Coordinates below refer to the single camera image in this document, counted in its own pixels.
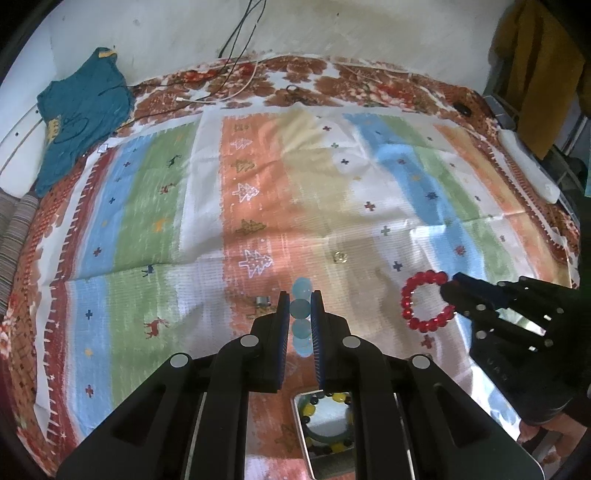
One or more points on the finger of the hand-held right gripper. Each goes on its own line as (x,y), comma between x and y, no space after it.
(475,314)
(494,291)

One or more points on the silver metal tin box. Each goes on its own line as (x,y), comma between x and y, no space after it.
(330,464)

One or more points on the brown striped cushion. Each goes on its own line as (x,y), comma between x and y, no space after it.
(14,230)

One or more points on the teal garment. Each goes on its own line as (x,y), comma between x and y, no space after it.
(78,115)

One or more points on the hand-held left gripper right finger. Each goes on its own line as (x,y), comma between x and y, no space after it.
(318,341)

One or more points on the white bolster pillow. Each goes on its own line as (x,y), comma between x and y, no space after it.
(531,166)

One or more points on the small black object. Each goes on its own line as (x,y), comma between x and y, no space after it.
(461,109)

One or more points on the white bed headboard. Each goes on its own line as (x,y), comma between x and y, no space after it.
(14,157)

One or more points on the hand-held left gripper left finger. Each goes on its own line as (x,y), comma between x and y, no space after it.
(281,332)

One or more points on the mustard yellow hanging garment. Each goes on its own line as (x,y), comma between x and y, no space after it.
(540,69)

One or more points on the grey box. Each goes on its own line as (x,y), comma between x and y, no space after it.
(501,110)

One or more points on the person's right hand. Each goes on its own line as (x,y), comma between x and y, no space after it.
(554,438)

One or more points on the striped pastel cloth mat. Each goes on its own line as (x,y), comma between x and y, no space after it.
(254,184)

